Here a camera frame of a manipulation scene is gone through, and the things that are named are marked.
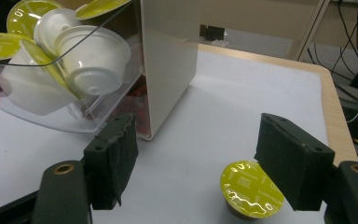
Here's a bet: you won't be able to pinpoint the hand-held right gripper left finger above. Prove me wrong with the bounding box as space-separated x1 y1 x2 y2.
83 113 139 210

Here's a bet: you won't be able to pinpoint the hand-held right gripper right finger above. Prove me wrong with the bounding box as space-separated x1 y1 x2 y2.
254 112 336 212

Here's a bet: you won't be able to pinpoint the yellow-green lidded coffee capsule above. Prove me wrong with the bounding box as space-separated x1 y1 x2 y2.
219 160 285 222

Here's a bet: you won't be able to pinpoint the clear drawer with red knob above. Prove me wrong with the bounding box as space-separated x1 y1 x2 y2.
0 0 145 134

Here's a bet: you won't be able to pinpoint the wooden table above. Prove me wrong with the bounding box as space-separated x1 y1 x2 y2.
197 43 358 167

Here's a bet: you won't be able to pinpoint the pile of white coffee capsules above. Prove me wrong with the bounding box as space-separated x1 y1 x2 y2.
0 0 132 117

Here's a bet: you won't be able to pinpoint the small black object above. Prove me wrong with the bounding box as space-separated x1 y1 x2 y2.
200 24 227 42

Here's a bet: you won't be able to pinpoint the black cables from outlet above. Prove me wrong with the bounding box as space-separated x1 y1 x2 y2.
296 0 358 77

